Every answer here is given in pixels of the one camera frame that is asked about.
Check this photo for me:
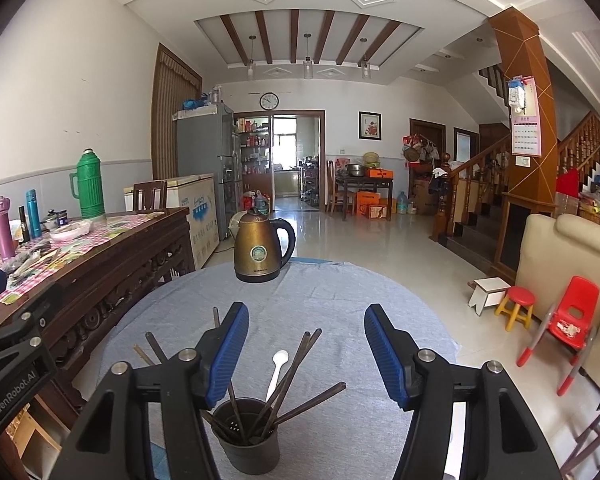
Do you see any white plastic spoon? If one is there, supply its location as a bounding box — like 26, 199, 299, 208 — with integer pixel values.
265, 350, 289, 401

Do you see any carved dark wooden table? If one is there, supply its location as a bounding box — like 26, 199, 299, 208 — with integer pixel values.
0, 208, 195, 427

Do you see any pink checkered tablecloth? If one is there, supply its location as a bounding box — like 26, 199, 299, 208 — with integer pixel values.
0, 211, 163, 304

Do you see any black utensil holder cup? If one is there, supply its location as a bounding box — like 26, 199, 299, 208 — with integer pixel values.
212, 398, 280, 476

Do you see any red plastic kids chair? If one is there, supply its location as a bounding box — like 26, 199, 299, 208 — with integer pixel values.
516, 275, 600, 396

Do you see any blue slim bottle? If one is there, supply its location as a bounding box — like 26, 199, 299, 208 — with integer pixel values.
26, 188, 42, 240

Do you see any red yellow round stool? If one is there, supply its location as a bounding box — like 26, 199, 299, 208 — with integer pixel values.
494, 286, 535, 332

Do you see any white bowl with food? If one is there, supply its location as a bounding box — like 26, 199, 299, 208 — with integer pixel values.
50, 220, 92, 243

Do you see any white small stool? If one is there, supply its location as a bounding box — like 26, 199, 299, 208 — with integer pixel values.
468, 278, 510, 316

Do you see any purple thermos bottle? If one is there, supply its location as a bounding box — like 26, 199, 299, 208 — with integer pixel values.
0, 195, 16, 261

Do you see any green thermos jug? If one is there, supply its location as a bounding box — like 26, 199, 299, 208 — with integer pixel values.
69, 148, 105, 219

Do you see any beige leather armchair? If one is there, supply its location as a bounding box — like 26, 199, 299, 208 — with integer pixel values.
515, 214, 600, 387

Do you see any grey towel table cover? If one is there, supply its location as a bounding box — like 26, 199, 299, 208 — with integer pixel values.
99, 261, 458, 479

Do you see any dark wooden chair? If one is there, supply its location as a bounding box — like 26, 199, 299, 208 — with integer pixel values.
132, 180, 168, 211

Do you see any gold electric kettle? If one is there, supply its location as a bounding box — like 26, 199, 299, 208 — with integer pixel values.
234, 208, 297, 283

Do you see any white chest freezer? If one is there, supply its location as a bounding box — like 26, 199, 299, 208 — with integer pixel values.
123, 173, 221, 271

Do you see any brown wooden pillar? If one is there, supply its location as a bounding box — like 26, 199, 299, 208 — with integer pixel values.
489, 6, 557, 282

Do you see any wooden stair railing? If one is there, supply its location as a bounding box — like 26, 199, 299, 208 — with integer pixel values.
432, 112, 600, 242

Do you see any grey refrigerator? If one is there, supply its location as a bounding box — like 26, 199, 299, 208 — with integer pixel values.
173, 102, 242, 240

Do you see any dark side table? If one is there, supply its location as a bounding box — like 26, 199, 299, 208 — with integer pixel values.
327, 169, 393, 220

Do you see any framed flower picture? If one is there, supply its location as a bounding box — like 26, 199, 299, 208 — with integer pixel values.
358, 112, 381, 141

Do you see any wall calendar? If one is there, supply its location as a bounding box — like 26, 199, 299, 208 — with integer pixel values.
508, 76, 542, 157

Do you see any round wall clock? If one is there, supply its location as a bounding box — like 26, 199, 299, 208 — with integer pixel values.
259, 91, 279, 112

